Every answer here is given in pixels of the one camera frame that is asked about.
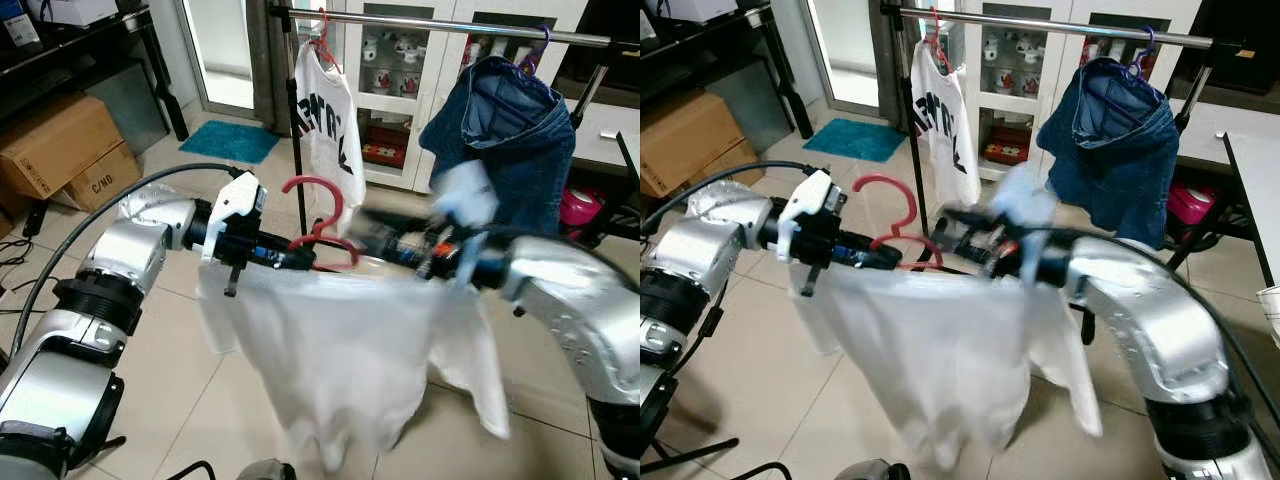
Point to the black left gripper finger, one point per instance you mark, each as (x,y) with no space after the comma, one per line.
(886,266)
(304,266)
(886,256)
(304,256)

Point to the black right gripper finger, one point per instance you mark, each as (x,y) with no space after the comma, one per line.
(962,222)
(384,239)
(382,222)
(964,239)

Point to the red plastic clothes hanger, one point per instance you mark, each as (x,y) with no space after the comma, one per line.
(321,40)
(934,40)
(912,203)
(338,198)

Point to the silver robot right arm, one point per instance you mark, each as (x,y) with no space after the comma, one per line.
(1150,310)
(570,300)

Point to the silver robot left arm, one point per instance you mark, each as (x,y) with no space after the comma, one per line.
(700,250)
(120,260)

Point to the purple plastic clothes hanger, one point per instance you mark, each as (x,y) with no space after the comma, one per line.
(1151,45)
(547,42)

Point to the red box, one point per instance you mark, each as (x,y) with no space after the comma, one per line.
(385,153)
(1007,147)

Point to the white T-shirt black lettering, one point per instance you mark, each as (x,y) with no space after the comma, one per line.
(945,130)
(325,130)

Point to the teal floor mat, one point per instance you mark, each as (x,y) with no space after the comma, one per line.
(855,140)
(230,142)

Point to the small printed cardboard box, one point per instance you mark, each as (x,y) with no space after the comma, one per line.
(105,180)
(738,165)

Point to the blue denim jeans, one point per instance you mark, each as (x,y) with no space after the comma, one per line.
(1120,170)
(520,150)

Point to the white glass-door cabinet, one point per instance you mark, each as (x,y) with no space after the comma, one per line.
(436,90)
(1120,10)

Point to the pink plastic container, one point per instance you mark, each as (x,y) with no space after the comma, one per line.
(582,207)
(1190,203)

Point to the grey board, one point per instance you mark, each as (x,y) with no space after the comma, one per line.
(748,105)
(128,105)

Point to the large cardboard box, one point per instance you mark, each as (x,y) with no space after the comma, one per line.
(685,140)
(55,140)

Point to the white framed glass door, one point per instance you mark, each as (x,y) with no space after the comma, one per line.
(225,50)
(848,50)

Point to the chrome clothes rack black poles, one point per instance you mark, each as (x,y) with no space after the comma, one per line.
(1050,25)
(420,22)

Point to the grey robot leg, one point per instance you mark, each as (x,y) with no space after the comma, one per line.
(886,470)
(266,470)

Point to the black metal shelf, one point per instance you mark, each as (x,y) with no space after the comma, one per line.
(775,40)
(150,40)

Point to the black metal bar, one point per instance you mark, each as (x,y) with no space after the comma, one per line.
(95,452)
(690,453)

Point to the white paper cup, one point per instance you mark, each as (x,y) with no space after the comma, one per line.
(1270,315)

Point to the white box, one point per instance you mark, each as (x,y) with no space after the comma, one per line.
(695,10)
(75,12)

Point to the black cabinet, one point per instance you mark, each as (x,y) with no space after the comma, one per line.
(1220,70)

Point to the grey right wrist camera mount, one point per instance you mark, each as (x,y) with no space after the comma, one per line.
(465,200)
(1020,205)

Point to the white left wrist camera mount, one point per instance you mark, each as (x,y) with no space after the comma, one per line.
(238,198)
(810,198)

